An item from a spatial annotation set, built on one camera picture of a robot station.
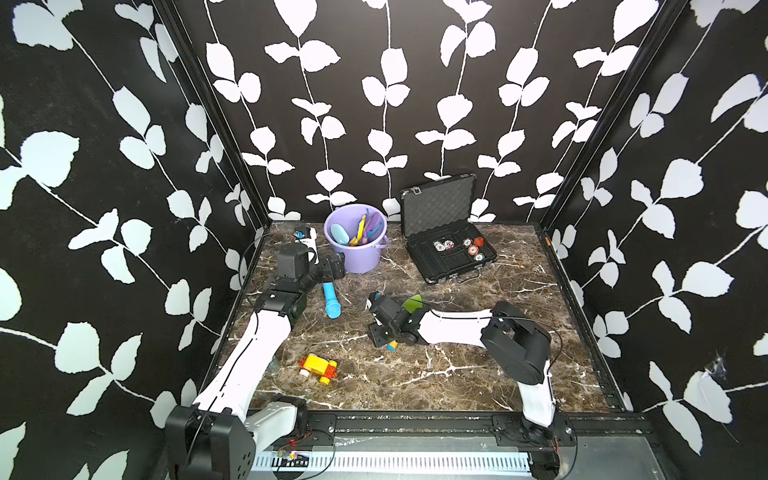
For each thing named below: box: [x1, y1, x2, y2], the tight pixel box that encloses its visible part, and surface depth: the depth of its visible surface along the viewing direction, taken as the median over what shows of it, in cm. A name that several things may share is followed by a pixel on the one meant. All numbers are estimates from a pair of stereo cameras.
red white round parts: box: [434, 237, 486, 261], surface depth 113 cm
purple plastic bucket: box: [324, 204, 389, 274], surface depth 102 cm
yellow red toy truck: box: [298, 353, 338, 386], surface depth 82 cm
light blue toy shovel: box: [330, 223, 350, 246], surface depth 105 cm
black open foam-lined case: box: [400, 173, 498, 284], surface depth 112 cm
